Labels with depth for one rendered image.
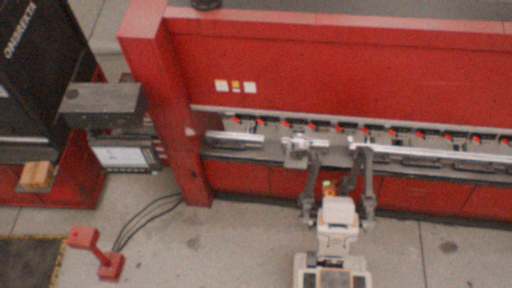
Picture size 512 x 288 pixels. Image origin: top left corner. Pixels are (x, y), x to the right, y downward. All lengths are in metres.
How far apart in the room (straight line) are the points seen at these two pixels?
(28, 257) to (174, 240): 1.41
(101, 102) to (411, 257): 3.02
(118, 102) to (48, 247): 2.32
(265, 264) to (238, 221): 0.51
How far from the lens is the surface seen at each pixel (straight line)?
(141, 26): 3.09
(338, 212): 3.23
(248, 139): 4.01
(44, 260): 5.10
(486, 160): 4.15
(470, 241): 4.88
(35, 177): 4.18
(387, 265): 4.60
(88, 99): 3.28
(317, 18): 2.96
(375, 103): 3.47
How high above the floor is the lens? 4.25
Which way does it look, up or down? 55 degrees down
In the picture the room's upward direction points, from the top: 7 degrees counter-clockwise
